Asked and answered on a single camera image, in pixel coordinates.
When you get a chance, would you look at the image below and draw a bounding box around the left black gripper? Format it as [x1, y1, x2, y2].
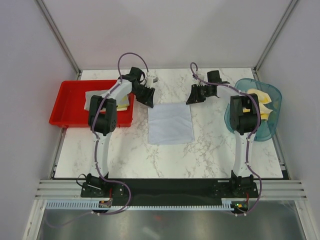
[131, 85, 155, 109]

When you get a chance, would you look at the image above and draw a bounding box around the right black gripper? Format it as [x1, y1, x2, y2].
[186, 84, 213, 105]

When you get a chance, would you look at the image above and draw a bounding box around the grey towel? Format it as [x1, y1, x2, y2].
[83, 89, 131, 112]

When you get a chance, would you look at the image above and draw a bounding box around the light blue towel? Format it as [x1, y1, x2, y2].
[148, 103, 195, 145]

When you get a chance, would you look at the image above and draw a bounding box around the yellow green patterned towel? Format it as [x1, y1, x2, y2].
[116, 95, 130, 112]

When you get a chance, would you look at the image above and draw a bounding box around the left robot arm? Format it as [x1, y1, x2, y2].
[80, 67, 155, 198]

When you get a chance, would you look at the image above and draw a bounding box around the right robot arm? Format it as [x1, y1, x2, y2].
[186, 70, 261, 197]

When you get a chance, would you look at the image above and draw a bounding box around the yellow towel in basket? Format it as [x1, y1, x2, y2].
[246, 88, 273, 121]

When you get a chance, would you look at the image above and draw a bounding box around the teal plastic basket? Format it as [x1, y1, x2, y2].
[217, 78, 282, 142]

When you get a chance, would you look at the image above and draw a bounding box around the red plastic tray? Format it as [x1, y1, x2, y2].
[49, 80, 134, 128]

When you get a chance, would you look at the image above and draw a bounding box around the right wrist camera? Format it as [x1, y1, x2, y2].
[192, 74, 205, 86]

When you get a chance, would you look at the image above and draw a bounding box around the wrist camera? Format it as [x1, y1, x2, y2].
[145, 75, 159, 87]
[192, 74, 205, 86]

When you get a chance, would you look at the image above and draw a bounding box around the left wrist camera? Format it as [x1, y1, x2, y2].
[145, 75, 159, 87]

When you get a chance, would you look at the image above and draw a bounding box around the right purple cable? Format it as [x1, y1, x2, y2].
[189, 62, 263, 218]

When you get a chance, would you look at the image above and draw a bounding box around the right aluminium frame post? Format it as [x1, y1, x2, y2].
[251, 0, 300, 76]

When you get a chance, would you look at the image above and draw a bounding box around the aluminium frame post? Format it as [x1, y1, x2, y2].
[251, 0, 300, 76]
[34, 0, 82, 80]

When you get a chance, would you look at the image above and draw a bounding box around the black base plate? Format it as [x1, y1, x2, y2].
[91, 178, 258, 206]

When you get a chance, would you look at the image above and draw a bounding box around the left aluminium frame post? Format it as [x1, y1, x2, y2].
[34, 0, 82, 80]

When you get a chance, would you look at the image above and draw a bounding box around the aluminium rail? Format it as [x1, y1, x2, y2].
[33, 178, 87, 200]

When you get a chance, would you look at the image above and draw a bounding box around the white slotted cable duct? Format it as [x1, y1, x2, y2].
[45, 199, 249, 211]

